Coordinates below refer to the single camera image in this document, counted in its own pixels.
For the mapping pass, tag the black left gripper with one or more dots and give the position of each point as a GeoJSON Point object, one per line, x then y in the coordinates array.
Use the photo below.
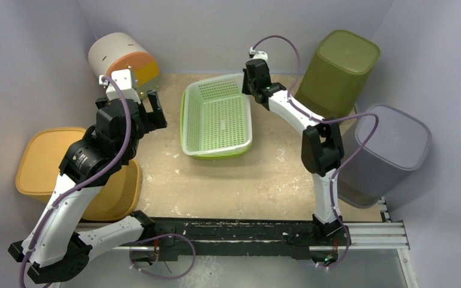
{"type": "Point", "coordinates": [155, 119]}

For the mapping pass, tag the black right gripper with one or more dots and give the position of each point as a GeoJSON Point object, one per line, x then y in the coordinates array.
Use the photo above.
{"type": "Point", "coordinates": [256, 74]}

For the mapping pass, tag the light green mesh tray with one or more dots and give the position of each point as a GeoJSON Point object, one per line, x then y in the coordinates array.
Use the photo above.
{"type": "Point", "coordinates": [217, 116]}

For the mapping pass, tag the green solid tray underneath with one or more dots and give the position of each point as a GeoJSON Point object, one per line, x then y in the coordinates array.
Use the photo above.
{"type": "Point", "coordinates": [223, 156]}

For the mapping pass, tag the olive green waste basket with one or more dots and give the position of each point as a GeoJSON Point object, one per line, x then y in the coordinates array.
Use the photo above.
{"type": "Point", "coordinates": [337, 73]}

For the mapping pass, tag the yellow slatted waste basket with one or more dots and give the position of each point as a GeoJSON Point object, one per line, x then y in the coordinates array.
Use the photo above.
{"type": "Point", "coordinates": [39, 168]}

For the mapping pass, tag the grey slatted waste basket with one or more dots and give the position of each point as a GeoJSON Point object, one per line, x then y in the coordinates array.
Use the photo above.
{"type": "Point", "coordinates": [389, 145]}

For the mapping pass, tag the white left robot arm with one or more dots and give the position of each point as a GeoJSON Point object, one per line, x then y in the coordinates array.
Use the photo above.
{"type": "Point", "coordinates": [54, 252]}

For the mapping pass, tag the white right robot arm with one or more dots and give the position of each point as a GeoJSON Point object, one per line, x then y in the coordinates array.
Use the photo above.
{"type": "Point", "coordinates": [321, 142]}

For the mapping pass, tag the white drawer cabinet coloured fronts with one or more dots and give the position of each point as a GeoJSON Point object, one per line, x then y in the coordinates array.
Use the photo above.
{"type": "Point", "coordinates": [118, 51]}

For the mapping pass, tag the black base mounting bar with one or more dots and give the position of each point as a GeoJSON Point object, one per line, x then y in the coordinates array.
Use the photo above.
{"type": "Point", "coordinates": [172, 245]}

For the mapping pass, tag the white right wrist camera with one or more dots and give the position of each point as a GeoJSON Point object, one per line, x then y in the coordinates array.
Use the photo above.
{"type": "Point", "coordinates": [257, 54]}

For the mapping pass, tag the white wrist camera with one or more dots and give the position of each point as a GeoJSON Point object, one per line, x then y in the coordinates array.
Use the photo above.
{"type": "Point", "coordinates": [126, 82]}
{"type": "Point", "coordinates": [257, 54]}

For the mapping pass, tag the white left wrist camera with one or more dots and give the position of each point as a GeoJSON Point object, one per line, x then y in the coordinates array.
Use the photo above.
{"type": "Point", "coordinates": [126, 82]}

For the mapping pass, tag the aluminium frame rail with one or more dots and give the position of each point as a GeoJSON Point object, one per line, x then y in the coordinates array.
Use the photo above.
{"type": "Point", "coordinates": [389, 234]}

